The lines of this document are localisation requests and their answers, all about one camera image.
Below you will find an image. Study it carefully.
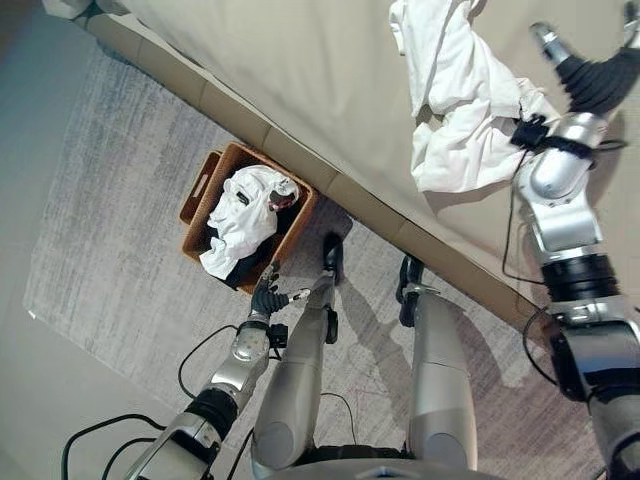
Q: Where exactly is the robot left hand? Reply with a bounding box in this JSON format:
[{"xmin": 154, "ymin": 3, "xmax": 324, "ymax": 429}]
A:
[{"xmin": 248, "ymin": 263, "xmax": 314, "ymax": 319}]

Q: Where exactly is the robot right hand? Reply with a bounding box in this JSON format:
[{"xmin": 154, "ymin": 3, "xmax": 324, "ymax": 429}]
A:
[{"xmin": 528, "ymin": 0, "xmax": 640, "ymax": 117}]

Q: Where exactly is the dark garment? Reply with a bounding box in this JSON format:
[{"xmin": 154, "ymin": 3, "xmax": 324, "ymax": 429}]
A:
[{"xmin": 223, "ymin": 243, "xmax": 275, "ymax": 292}]

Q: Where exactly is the brown wicker basket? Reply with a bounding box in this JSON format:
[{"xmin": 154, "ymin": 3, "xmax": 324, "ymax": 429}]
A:
[{"xmin": 180, "ymin": 141, "xmax": 322, "ymax": 297}]

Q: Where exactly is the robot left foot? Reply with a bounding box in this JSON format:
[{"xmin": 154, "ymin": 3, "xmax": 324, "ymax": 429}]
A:
[{"xmin": 322, "ymin": 232, "xmax": 347, "ymax": 287}]

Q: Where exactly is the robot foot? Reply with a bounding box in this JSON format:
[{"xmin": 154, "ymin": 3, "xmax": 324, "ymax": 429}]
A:
[
  {"xmin": 322, "ymin": 232, "xmax": 347, "ymax": 287},
  {"xmin": 395, "ymin": 254, "xmax": 427, "ymax": 327}
]

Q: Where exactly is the robot left leg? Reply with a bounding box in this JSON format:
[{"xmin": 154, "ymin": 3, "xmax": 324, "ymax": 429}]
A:
[{"xmin": 249, "ymin": 273, "xmax": 341, "ymax": 477}]

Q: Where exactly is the robot leg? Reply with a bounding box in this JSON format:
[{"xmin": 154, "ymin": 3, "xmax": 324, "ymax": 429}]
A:
[
  {"xmin": 249, "ymin": 273, "xmax": 341, "ymax": 477},
  {"xmin": 406, "ymin": 285, "xmax": 479, "ymax": 472}
]

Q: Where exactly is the white garment with black tag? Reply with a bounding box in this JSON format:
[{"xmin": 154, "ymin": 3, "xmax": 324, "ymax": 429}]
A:
[{"xmin": 198, "ymin": 164, "xmax": 302, "ymax": 281}]

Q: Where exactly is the red patterned garment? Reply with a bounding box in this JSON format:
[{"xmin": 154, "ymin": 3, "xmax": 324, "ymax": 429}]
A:
[{"xmin": 267, "ymin": 187, "xmax": 302, "ymax": 215}]

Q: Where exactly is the large white crumpled garment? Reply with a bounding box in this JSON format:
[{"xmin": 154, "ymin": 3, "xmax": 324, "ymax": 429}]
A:
[{"xmin": 388, "ymin": 0, "xmax": 565, "ymax": 194}]

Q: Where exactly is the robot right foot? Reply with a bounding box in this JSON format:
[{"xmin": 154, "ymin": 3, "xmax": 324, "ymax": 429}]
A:
[{"xmin": 395, "ymin": 254, "xmax": 427, "ymax": 327}]

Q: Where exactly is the grey rug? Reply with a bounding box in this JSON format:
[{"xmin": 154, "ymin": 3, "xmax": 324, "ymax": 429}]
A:
[{"xmin": 22, "ymin": 47, "xmax": 607, "ymax": 480}]

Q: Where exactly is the tan upholstered bed base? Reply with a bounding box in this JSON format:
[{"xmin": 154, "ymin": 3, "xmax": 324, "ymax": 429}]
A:
[{"xmin": 73, "ymin": 8, "xmax": 554, "ymax": 347}]

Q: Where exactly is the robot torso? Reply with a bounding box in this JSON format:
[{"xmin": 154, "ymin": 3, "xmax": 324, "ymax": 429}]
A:
[{"xmin": 249, "ymin": 443, "xmax": 484, "ymax": 480}]

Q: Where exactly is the robot right leg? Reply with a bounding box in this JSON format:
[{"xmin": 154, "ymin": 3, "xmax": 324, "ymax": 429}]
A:
[{"xmin": 406, "ymin": 285, "xmax": 479, "ymax": 472}]

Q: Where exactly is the beige bed mattress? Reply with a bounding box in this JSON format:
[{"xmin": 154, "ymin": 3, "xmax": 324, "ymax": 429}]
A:
[{"xmin": 118, "ymin": 0, "xmax": 640, "ymax": 334}]

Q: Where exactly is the white bedding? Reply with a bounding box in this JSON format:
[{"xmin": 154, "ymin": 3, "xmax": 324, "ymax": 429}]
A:
[{"xmin": 41, "ymin": 0, "xmax": 132, "ymax": 22}]

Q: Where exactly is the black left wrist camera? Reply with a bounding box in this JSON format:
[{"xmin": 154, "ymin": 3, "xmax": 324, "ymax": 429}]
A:
[{"xmin": 268, "ymin": 323, "xmax": 291, "ymax": 350}]

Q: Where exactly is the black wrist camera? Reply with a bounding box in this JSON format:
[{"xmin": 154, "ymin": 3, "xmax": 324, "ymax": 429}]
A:
[
  {"xmin": 268, "ymin": 323, "xmax": 291, "ymax": 350},
  {"xmin": 509, "ymin": 114, "xmax": 550, "ymax": 149}
]

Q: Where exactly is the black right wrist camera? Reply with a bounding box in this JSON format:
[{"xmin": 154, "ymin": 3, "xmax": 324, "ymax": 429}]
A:
[{"xmin": 509, "ymin": 114, "xmax": 550, "ymax": 149}]

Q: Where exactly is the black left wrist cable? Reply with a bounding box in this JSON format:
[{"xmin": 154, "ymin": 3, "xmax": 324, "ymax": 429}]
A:
[{"xmin": 177, "ymin": 324, "xmax": 243, "ymax": 401}]

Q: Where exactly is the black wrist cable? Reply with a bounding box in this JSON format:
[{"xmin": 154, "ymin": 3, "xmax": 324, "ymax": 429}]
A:
[
  {"xmin": 177, "ymin": 324, "xmax": 243, "ymax": 401},
  {"xmin": 501, "ymin": 143, "xmax": 547, "ymax": 287}
]

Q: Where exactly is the thin black floor cable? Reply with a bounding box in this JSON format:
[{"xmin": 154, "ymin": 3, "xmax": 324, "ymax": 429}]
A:
[{"xmin": 318, "ymin": 391, "xmax": 360, "ymax": 447}]

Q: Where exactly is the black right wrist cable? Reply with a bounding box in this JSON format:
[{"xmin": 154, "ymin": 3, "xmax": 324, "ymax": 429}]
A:
[{"xmin": 501, "ymin": 143, "xmax": 547, "ymax": 287}]

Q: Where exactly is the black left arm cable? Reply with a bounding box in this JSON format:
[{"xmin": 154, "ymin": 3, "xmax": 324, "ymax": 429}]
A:
[{"xmin": 59, "ymin": 413, "xmax": 167, "ymax": 480}]

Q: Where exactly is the black right elbow cable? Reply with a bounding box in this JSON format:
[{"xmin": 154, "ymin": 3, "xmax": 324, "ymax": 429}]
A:
[{"xmin": 521, "ymin": 305, "xmax": 562, "ymax": 387}]

